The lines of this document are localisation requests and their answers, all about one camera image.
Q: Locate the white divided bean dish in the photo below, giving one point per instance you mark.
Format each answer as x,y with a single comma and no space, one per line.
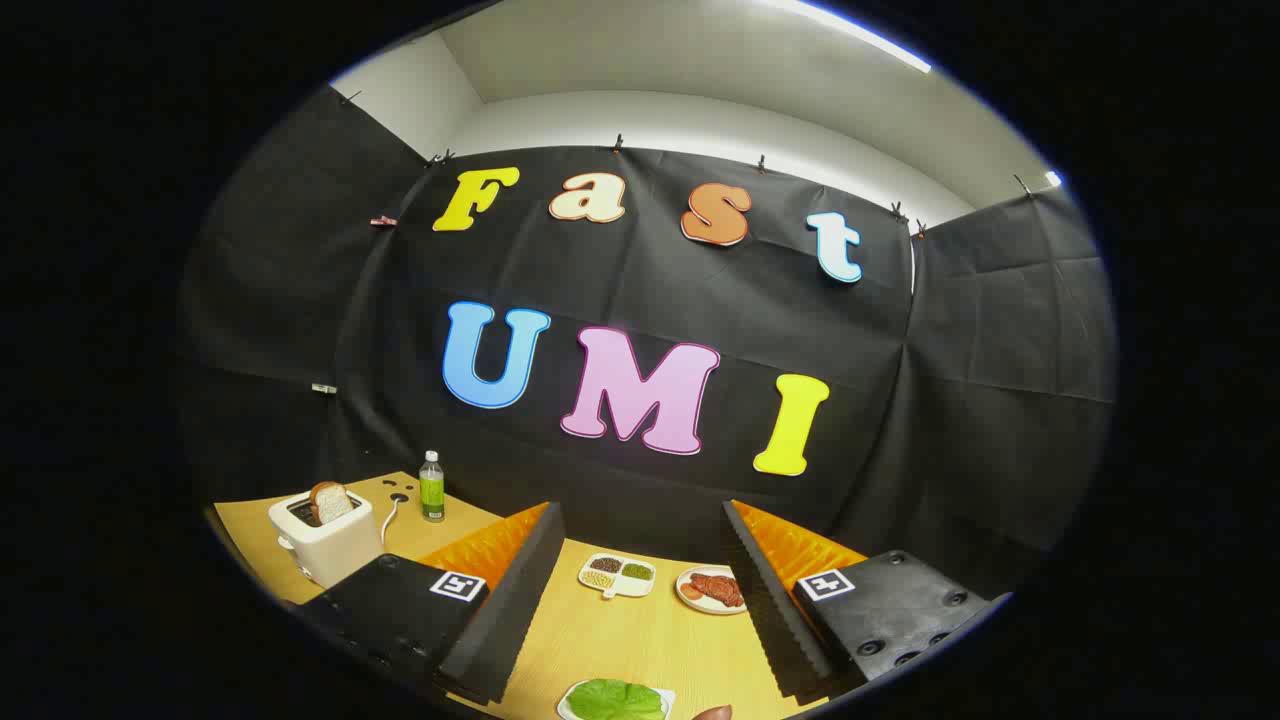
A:
640,588

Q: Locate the white round plate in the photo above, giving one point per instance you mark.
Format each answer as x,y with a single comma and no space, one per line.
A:
690,601

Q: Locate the black backdrop cloth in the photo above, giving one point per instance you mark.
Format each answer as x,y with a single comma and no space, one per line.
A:
640,280

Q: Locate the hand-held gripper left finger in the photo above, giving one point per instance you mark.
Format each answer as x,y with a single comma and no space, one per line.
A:
510,610

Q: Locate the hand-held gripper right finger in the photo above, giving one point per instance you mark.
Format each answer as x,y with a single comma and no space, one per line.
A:
775,610

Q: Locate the green drink bottle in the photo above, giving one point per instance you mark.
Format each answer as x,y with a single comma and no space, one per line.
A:
432,495

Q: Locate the white toaster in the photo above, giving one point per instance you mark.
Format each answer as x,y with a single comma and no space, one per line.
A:
335,555

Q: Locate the red meat piece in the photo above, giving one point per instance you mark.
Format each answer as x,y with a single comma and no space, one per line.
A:
718,588

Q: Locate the pale green round plate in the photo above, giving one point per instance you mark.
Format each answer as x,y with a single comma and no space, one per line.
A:
563,711

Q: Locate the bread slice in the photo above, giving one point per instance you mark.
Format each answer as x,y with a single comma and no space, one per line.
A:
332,503

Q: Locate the green lettuce leaf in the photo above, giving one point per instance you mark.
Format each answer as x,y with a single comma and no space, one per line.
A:
615,700

